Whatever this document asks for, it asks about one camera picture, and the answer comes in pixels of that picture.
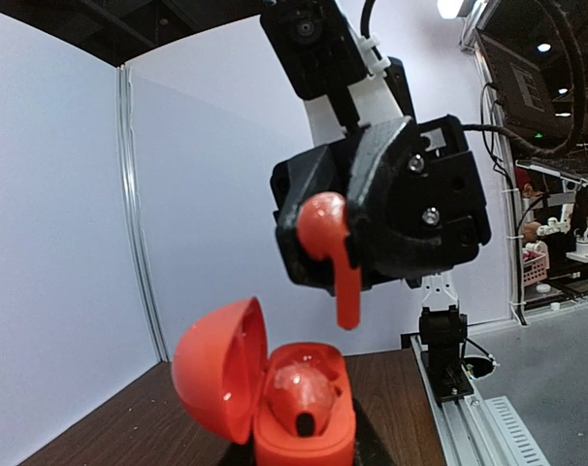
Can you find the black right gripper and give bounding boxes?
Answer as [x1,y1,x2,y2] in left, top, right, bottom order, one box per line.
[270,116,491,295]

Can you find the red earbud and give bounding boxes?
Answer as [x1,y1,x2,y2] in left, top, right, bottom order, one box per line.
[297,191,362,330]
[266,363,338,438]

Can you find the red round earbud charging case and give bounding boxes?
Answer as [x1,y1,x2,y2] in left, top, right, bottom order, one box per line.
[172,298,356,465]

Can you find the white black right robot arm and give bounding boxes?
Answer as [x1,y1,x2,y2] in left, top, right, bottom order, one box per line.
[270,116,491,310]

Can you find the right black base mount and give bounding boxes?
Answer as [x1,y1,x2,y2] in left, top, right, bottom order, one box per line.
[419,305,474,405]

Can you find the right aluminium frame post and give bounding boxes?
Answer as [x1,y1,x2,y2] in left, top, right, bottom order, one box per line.
[115,65,171,362]

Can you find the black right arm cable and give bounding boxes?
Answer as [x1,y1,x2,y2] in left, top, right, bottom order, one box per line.
[461,0,588,161]

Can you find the aluminium front rail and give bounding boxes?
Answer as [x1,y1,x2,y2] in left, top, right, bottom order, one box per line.
[429,296,588,465]

